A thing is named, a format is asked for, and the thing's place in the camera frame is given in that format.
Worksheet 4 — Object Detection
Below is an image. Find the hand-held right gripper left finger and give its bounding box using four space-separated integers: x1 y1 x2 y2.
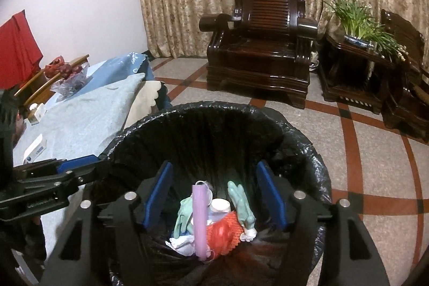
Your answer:
40 160 174 286

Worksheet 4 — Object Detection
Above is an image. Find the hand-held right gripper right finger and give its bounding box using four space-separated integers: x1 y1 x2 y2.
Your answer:
256 160 391 286

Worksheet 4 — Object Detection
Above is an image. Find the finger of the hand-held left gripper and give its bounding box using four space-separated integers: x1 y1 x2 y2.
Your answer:
20 161 113 198
13 154 100 177

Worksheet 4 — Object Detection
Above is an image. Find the green rubber glove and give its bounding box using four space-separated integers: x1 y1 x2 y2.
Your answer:
172 197 195 237
227 180 258 242

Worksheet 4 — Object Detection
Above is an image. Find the orange foam fruit net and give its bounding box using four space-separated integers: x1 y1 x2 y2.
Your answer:
205 210 244 256

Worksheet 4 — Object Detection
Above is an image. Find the pink face mask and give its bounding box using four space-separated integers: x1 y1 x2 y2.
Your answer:
192 179 215 262

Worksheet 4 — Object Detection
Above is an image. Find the white squeeze tube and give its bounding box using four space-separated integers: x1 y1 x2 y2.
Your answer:
209 198 232 223

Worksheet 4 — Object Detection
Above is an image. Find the white tissue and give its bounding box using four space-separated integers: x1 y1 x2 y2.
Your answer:
165 234 197 256

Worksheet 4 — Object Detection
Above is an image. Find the red ball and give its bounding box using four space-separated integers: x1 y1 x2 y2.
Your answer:
209 222 229 250

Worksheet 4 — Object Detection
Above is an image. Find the bin with black bag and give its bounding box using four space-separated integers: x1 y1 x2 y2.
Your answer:
89 101 332 286

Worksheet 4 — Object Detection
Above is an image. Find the white medicine box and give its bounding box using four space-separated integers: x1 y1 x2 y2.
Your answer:
23 134 47 165

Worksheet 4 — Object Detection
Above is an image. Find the small white box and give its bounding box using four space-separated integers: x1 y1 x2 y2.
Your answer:
28 104 46 125

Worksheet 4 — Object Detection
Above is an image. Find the glass fruit bowl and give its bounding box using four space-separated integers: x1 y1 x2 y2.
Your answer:
50 63 91 96

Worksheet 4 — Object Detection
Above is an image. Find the cream scalloped tablecloth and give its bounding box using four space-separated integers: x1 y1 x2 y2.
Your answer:
125 81 162 131

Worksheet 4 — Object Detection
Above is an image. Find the red carved ornament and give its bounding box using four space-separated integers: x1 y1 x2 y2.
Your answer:
45 55 66 78

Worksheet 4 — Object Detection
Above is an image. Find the red cloth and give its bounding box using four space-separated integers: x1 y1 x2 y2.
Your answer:
0 9 44 89

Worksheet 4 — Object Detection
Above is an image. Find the dark wooden armchair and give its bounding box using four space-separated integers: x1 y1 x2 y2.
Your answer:
380 9 429 139
199 0 318 110

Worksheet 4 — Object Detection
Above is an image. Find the dark wooden side table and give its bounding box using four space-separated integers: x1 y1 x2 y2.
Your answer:
317 33 408 115

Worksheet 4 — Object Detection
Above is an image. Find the blue and white pot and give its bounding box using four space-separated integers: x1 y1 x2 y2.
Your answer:
343 34 371 48

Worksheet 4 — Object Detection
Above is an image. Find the green potted plant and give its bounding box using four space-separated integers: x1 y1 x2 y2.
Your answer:
323 0 409 63

